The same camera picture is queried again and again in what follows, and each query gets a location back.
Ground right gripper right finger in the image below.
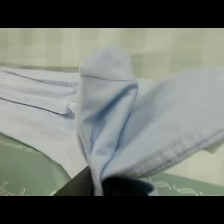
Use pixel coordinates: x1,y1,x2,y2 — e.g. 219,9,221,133
101,175,155,197

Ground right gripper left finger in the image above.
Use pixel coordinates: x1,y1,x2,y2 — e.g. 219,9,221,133
54,165,95,197

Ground light blue shirt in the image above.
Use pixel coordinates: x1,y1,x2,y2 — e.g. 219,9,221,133
0,45,224,197

